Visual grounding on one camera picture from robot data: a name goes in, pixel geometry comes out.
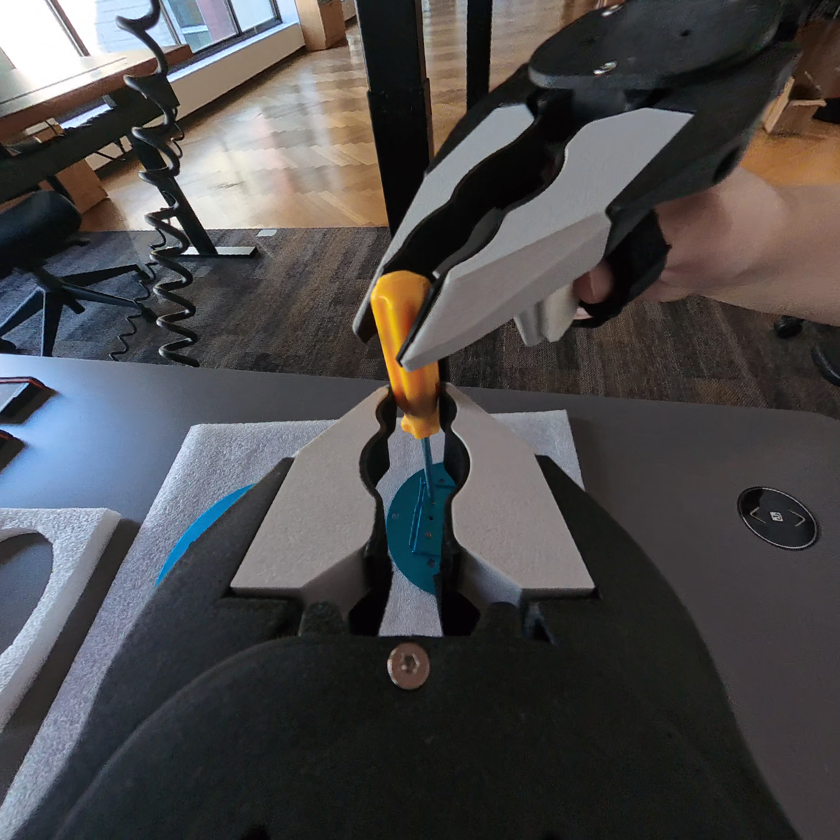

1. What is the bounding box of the dark grey desk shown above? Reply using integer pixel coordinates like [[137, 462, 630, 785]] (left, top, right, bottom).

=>
[[0, 353, 840, 840]]

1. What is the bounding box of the white foam frame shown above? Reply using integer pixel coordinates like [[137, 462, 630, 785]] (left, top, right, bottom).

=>
[[0, 507, 123, 726]]

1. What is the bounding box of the teal disc with rectangular hole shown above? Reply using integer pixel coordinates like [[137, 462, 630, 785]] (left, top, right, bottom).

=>
[[156, 484, 258, 586]]

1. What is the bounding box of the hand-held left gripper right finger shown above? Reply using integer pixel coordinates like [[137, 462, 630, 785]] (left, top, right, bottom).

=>
[[445, 384, 599, 603]]

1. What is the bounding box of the person's right hand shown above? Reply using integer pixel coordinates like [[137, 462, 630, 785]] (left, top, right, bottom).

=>
[[576, 167, 840, 327]]

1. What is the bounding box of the black box with red mark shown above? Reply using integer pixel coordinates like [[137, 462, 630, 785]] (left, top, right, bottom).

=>
[[0, 376, 55, 422]]

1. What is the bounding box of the thick black coiled cable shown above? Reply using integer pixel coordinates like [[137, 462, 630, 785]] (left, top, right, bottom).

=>
[[115, 0, 201, 368]]

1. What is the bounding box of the cardboard box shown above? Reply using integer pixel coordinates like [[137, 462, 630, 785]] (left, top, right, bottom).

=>
[[58, 161, 109, 214], [761, 16, 840, 139], [294, 0, 350, 52]]

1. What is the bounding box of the blue metal bracket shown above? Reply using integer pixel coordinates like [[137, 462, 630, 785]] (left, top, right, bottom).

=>
[[406, 474, 458, 573]]

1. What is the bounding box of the thin black wavy cable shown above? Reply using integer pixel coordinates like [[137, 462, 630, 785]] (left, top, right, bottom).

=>
[[108, 305, 168, 363]]

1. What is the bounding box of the black desk column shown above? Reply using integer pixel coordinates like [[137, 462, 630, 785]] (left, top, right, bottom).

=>
[[354, 0, 435, 232], [465, 0, 494, 116]]

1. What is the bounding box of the small blue round plate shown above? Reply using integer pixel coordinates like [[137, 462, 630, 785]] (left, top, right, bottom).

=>
[[386, 465, 462, 597]]

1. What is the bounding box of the yellow handled screwdriver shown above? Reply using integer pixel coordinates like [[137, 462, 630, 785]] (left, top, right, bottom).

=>
[[369, 271, 448, 500]]

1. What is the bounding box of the white foam sheet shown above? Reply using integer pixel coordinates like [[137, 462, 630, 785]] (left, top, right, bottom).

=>
[[0, 408, 586, 821]]

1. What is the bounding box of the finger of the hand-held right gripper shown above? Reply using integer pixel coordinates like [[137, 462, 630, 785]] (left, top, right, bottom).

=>
[[353, 102, 542, 343], [398, 112, 694, 371]]

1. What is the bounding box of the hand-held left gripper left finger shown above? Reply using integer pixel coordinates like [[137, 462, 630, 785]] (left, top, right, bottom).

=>
[[230, 385, 395, 614]]

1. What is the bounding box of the round desk control panel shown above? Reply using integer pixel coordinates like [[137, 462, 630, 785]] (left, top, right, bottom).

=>
[[736, 486, 820, 551]]

